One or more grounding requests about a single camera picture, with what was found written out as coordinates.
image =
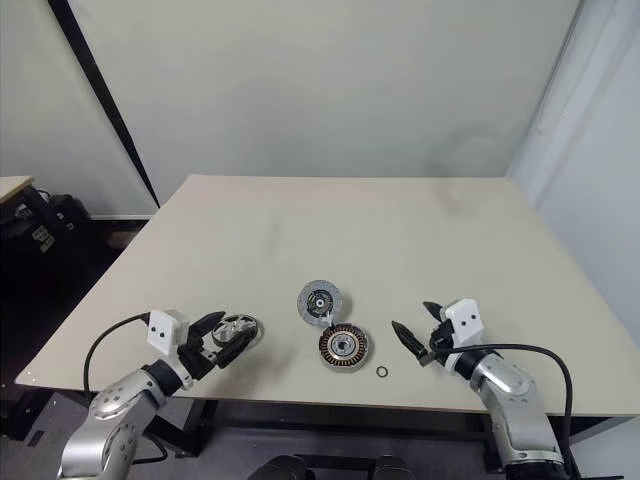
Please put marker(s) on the beige side table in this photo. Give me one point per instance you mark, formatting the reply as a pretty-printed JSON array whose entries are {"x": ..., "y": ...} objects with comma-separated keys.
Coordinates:
[{"x": 12, "y": 186}]

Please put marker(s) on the black diagonal wall strip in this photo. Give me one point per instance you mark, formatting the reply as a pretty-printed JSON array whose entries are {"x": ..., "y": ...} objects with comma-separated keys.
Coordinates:
[{"x": 107, "y": 105}]

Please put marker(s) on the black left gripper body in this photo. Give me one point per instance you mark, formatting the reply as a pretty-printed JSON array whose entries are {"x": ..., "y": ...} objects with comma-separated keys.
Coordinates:
[{"x": 197, "y": 362}]

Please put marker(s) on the round silver rotor disc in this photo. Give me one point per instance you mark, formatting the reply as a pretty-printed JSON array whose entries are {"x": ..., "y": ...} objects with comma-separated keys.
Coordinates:
[{"x": 306, "y": 300}]

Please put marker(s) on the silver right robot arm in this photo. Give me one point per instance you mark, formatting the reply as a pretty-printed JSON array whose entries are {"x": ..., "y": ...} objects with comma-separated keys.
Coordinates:
[{"x": 510, "y": 395}]

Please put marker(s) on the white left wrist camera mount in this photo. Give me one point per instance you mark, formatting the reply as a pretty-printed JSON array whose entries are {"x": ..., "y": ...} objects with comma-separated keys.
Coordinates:
[{"x": 165, "y": 330}]

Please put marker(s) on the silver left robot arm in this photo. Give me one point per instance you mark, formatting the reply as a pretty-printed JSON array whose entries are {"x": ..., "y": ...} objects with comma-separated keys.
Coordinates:
[{"x": 107, "y": 405}]

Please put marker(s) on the black table frame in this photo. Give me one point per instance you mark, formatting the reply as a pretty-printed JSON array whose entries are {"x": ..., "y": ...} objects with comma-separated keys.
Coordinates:
[{"x": 350, "y": 425}]

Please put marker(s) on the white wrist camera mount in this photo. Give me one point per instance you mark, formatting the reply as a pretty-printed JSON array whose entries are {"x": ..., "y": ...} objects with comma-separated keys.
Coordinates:
[
  {"x": 467, "y": 320},
  {"x": 165, "y": 330}
]

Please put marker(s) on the motor stator with copper coils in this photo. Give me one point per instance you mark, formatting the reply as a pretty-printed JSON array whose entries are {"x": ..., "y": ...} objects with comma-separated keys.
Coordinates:
[{"x": 327, "y": 346}]

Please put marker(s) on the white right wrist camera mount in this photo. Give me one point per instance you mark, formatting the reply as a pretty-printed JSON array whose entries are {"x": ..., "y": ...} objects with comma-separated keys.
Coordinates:
[{"x": 467, "y": 320}]

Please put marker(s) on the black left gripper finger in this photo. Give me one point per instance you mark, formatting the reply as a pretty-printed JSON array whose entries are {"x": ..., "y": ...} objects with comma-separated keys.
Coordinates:
[
  {"x": 207, "y": 322},
  {"x": 237, "y": 350}
]

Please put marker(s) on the black equipment case with labels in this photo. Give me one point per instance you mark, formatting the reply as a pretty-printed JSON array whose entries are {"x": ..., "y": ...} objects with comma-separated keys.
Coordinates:
[{"x": 45, "y": 220}]

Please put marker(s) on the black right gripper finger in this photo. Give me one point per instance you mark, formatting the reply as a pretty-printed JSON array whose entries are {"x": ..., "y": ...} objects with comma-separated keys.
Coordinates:
[
  {"x": 434, "y": 310},
  {"x": 410, "y": 342}
]

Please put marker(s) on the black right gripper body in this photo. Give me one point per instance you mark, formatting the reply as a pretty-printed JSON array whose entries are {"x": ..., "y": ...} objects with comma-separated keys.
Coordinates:
[{"x": 441, "y": 340}]

